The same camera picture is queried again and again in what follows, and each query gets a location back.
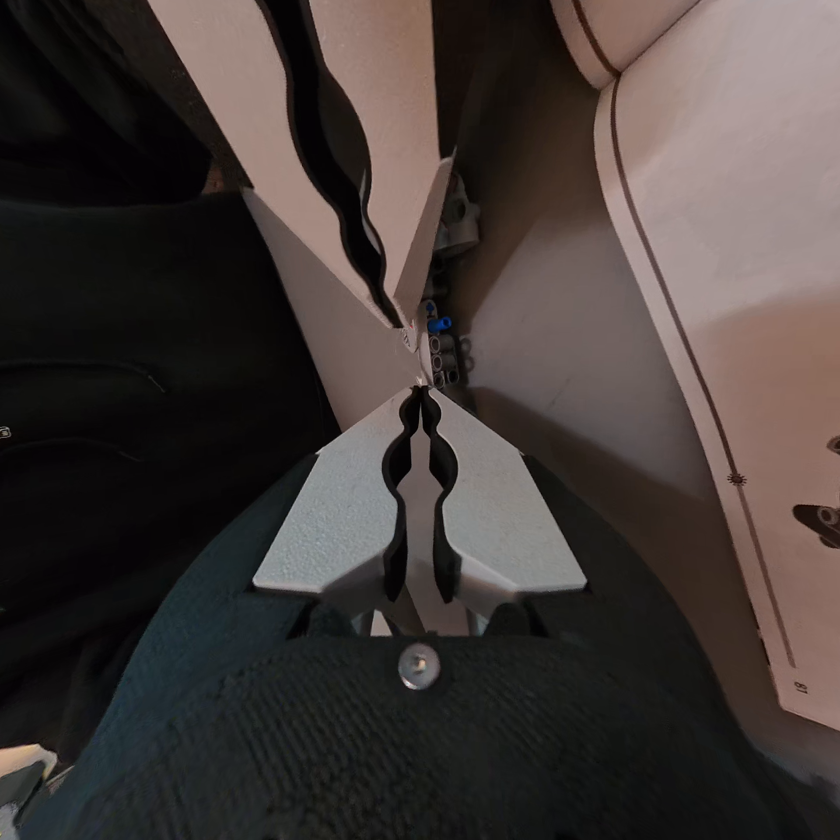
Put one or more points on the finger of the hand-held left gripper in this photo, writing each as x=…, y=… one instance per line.
x=229, y=98
x=400, y=98

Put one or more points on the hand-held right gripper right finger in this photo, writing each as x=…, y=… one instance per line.
x=512, y=525

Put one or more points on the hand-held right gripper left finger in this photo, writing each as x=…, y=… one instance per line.
x=328, y=525

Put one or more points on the grey toy panel assembly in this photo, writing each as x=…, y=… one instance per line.
x=459, y=216

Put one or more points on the grey desk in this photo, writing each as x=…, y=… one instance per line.
x=558, y=394

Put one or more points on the person in black sweatshirt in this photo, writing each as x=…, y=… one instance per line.
x=131, y=328

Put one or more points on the open instruction booklet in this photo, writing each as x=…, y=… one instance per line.
x=722, y=262

